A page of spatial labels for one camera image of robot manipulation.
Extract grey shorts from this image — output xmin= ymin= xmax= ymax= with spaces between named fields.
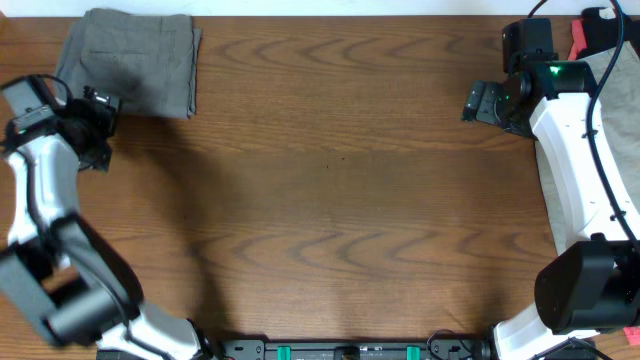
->
xmin=55 ymin=8 xmax=203 ymax=119

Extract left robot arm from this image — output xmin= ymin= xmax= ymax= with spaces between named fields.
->
xmin=1 ymin=74 xmax=214 ymax=359

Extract red cloth corner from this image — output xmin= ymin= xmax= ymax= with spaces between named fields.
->
xmin=623 ymin=326 xmax=640 ymax=346

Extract black garment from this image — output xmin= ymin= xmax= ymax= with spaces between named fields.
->
xmin=577 ymin=7 xmax=639 ymax=59

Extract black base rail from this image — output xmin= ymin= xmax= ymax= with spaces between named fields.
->
xmin=213 ymin=337 xmax=491 ymax=360

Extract red garment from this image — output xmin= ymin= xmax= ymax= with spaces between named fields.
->
xmin=568 ymin=19 xmax=587 ymax=61

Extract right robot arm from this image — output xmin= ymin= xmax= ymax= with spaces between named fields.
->
xmin=462 ymin=18 xmax=639 ymax=359

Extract beige shorts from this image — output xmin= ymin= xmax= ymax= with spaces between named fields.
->
xmin=533 ymin=43 xmax=639 ymax=254

